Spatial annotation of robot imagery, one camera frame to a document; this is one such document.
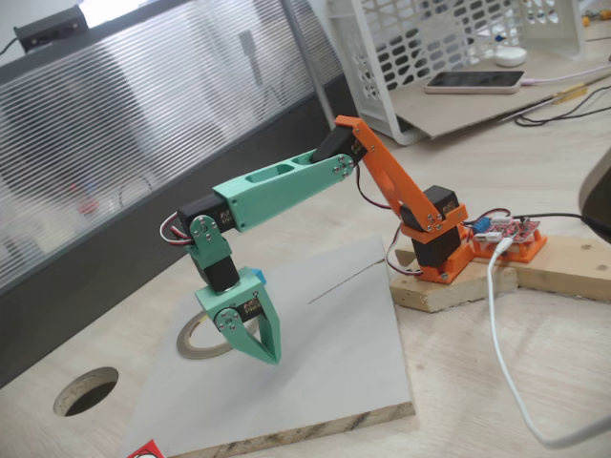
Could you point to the orange circuit board holder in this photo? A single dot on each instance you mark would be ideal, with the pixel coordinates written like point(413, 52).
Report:
point(530, 250)

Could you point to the smartphone with pale case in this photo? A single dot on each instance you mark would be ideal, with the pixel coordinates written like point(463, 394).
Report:
point(477, 81)

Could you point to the blue cube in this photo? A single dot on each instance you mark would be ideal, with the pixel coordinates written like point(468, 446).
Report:
point(260, 276)

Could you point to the ribbed glass desk partition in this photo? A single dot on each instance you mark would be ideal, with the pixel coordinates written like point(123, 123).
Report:
point(143, 119)

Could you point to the white earbuds case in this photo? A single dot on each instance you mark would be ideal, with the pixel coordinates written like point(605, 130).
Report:
point(510, 58)

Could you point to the white chipboard panel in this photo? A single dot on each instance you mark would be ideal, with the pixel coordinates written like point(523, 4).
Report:
point(324, 362)

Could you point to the brown cardboard sheet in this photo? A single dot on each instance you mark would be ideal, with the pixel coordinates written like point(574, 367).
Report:
point(458, 114)

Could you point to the white plastic lattice basket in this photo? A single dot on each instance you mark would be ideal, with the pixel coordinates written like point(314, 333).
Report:
point(346, 47)

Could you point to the long wooden plank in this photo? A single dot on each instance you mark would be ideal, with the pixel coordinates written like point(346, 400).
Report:
point(573, 267)

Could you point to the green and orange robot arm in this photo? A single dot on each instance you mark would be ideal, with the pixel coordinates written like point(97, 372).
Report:
point(277, 191)

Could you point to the black box device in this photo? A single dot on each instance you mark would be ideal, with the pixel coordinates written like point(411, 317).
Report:
point(48, 26)

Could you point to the red cardboard box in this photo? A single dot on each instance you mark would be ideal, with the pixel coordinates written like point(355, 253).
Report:
point(148, 452)

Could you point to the red controller circuit board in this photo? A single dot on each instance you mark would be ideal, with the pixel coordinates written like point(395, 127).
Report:
point(515, 231)

